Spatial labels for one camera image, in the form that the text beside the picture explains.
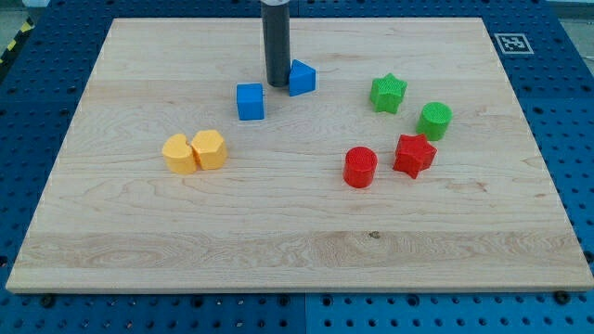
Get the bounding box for green cylinder block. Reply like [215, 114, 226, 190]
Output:
[416, 102, 453, 141]

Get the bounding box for blue cube block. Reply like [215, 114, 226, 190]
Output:
[236, 83, 265, 121]

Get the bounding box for yellow hexagon block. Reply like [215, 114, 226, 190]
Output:
[190, 130, 227, 170]

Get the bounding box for white fiducial marker tag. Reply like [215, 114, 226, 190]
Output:
[494, 32, 534, 55]

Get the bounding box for yellow black hazard tape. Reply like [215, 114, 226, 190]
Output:
[1, 17, 35, 66]

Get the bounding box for light wooden board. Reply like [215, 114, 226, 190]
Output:
[6, 18, 593, 294]

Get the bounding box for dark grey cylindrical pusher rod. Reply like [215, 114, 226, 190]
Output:
[261, 0, 291, 87]

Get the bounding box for red star block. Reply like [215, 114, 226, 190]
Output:
[393, 134, 437, 179]

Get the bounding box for red cylinder block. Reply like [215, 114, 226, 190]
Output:
[342, 147, 378, 188]

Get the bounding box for green star block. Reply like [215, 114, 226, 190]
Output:
[369, 73, 407, 114]

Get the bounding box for yellow heart block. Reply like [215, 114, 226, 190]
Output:
[161, 134, 198, 174]

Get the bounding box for blue triangle block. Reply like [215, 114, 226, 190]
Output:
[289, 59, 316, 96]

